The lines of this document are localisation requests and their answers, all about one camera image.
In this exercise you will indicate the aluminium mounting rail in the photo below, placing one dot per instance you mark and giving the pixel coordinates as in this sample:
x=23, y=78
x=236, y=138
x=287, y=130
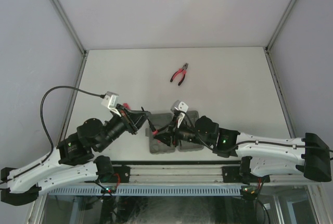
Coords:
x=140, y=175

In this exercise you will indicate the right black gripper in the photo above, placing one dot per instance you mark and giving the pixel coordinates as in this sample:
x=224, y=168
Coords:
x=170, y=138

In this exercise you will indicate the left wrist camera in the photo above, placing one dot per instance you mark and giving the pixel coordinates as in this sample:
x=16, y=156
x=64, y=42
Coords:
x=110, y=101

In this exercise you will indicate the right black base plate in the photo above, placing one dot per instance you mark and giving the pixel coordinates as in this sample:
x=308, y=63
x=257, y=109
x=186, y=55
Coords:
x=236, y=174

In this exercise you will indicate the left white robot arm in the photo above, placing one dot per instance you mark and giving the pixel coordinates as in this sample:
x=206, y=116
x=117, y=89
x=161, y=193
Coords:
x=73, y=160

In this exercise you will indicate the right aluminium frame post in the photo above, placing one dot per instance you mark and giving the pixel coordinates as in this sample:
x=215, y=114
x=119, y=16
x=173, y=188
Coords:
x=272, y=67

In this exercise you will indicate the blue slotted cable duct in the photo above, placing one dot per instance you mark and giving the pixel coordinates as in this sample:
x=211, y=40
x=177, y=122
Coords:
x=150, y=190

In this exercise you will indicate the red utility knife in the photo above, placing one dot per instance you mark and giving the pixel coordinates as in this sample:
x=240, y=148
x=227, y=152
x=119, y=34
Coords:
x=126, y=105

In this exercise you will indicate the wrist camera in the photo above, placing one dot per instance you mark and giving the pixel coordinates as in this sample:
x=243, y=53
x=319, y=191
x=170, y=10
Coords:
x=179, y=110
x=110, y=101

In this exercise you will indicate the aluminium frame post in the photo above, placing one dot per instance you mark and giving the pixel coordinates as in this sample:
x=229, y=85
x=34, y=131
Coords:
x=62, y=15
x=272, y=67

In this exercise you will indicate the red black screwdriver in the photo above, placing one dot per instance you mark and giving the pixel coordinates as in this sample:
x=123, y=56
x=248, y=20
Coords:
x=152, y=128

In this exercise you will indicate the grey plastic tool case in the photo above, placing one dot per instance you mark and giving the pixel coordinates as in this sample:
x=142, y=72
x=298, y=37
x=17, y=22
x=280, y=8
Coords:
x=156, y=147

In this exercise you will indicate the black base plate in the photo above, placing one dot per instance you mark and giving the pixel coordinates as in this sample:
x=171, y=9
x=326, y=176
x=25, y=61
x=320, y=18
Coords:
x=236, y=174
x=121, y=174

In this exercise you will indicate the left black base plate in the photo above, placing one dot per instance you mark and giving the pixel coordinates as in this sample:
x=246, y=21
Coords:
x=121, y=174

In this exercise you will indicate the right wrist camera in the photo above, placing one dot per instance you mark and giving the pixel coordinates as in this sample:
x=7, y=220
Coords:
x=179, y=110

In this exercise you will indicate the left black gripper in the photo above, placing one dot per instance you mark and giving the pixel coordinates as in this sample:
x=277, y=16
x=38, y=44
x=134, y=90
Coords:
x=133, y=120

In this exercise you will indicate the left aluminium frame post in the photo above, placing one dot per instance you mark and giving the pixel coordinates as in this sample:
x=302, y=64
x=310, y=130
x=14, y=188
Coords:
x=62, y=15

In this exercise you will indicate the red handled pliers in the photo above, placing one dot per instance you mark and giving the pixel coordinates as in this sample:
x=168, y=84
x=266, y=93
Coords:
x=182, y=71

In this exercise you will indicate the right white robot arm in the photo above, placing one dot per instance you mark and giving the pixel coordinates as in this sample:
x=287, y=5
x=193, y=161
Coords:
x=308, y=156

